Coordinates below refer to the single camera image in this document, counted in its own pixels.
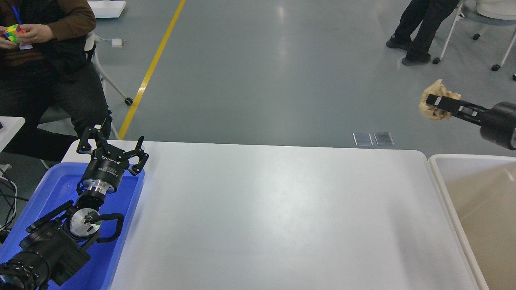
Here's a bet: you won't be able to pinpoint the white office chair on castors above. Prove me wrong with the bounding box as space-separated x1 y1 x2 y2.
432 0 516 72

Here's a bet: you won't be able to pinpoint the white chair under seated person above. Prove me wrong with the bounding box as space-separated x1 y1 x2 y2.
38 32 134 139

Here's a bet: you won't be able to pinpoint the blue plastic tray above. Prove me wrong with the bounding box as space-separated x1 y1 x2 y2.
0 162 145 290

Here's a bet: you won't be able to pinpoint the seated person in brown sweater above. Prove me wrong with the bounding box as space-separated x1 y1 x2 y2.
0 0 112 162

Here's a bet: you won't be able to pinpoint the white box on floor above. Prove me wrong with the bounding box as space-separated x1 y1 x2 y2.
88 0 127 19

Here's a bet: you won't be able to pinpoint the right metal floor plate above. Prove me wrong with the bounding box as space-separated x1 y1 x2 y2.
374 132 395 147

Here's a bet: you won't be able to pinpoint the white power adapter on floor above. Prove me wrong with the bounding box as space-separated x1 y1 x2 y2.
111 38 124 48

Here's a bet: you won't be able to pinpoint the white side table corner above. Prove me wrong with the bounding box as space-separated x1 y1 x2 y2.
0 116 25 152

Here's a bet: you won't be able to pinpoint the colourful rubik's cube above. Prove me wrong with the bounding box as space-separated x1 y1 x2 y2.
2 24 26 44

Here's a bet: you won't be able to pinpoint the black cables at left edge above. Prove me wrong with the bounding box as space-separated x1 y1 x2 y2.
0 164 19 244

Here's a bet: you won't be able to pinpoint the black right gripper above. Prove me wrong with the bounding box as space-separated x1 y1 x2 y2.
426 94 516 150

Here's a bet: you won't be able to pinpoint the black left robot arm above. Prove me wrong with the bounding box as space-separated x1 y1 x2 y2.
1 126 149 290

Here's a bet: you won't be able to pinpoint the metal floor plate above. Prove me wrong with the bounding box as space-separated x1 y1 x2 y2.
353 133 373 147
374 132 395 147

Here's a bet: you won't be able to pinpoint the walking person in black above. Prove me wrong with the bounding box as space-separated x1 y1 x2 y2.
386 0 459 66

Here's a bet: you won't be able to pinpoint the white plastic bin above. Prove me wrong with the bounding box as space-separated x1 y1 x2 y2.
428 154 516 290

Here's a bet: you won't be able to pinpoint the brown paper ball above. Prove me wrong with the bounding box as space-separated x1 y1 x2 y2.
419 79 462 121

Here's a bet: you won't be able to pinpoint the left metal floor plate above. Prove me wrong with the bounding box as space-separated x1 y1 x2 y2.
353 133 373 147

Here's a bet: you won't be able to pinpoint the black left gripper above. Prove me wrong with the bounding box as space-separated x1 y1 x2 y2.
76 126 149 195

